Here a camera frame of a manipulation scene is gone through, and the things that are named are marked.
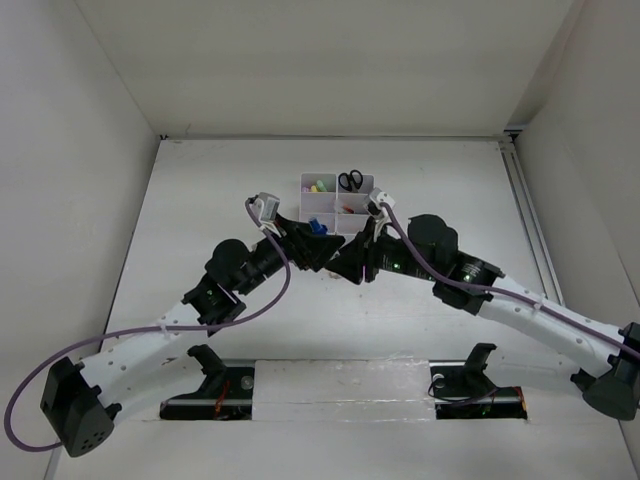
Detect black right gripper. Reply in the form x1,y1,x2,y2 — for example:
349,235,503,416
324,215,440,284

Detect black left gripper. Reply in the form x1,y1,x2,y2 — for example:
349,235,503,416
236,213,342,296

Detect clear blue glue bottle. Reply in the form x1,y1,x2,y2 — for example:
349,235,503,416
308,217,328,235

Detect black handled scissors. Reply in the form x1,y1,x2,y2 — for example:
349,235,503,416
338,169,364,193

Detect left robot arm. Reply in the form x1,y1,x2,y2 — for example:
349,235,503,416
40,215,345,458

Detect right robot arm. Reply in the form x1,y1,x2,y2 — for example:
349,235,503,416
326,214,639,421

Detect white right organizer bin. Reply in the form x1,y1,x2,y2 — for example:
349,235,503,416
336,173,374,237

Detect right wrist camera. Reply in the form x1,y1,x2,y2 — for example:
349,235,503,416
363,188,395,237

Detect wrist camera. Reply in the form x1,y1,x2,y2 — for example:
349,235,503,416
363,188,395,237
246,192,280,232

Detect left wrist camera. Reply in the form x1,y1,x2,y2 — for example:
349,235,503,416
246,192,280,232

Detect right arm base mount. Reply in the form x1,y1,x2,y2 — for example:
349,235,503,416
427,343,528,420

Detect metal front rail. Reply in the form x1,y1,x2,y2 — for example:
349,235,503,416
159,357,531,407

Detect metal rail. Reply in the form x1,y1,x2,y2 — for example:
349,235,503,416
159,357,531,407
498,130,565,306

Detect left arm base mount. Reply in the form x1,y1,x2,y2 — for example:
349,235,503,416
159,345,255,421

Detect metal rail right side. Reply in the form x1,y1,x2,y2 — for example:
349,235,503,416
498,130,565,306

